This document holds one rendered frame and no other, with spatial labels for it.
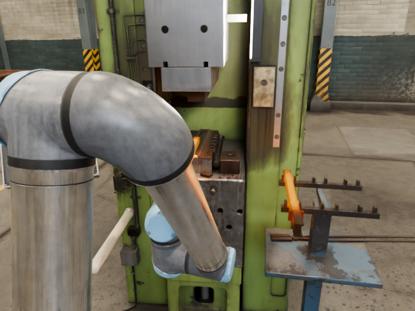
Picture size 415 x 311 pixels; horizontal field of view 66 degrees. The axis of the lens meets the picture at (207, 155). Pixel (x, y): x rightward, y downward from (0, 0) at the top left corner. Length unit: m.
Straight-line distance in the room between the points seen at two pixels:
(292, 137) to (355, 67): 5.95
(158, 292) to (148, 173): 1.63
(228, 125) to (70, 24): 7.31
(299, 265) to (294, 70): 0.79
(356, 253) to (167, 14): 1.17
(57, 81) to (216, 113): 1.43
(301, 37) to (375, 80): 6.12
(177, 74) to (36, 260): 0.97
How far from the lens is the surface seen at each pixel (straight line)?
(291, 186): 1.24
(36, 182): 0.47
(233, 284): 1.67
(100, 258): 1.44
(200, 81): 1.31
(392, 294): 2.40
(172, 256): 0.90
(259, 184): 1.58
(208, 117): 1.83
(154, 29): 1.33
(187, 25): 1.31
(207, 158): 1.39
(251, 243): 1.75
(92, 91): 0.41
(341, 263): 1.36
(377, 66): 7.50
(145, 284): 2.02
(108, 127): 0.40
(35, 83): 0.47
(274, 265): 1.29
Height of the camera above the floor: 1.47
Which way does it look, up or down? 20 degrees down
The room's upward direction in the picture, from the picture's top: 1 degrees counter-clockwise
